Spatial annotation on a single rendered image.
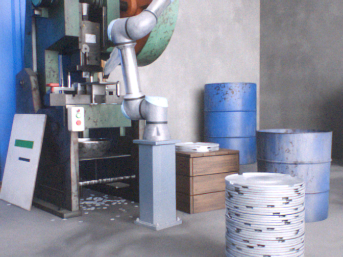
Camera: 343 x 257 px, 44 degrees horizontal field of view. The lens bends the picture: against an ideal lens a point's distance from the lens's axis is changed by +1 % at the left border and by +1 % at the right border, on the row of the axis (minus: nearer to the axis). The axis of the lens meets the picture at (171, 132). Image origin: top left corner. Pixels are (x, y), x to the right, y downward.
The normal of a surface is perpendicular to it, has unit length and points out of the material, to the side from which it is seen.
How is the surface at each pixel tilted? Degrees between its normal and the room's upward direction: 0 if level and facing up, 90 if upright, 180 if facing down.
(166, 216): 90
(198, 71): 90
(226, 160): 90
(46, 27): 90
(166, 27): 119
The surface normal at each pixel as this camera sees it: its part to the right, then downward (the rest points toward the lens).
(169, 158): 0.71, 0.04
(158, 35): 0.52, 0.64
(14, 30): -0.22, 0.06
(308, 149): 0.07, 0.10
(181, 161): -0.84, 0.04
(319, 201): 0.44, 0.09
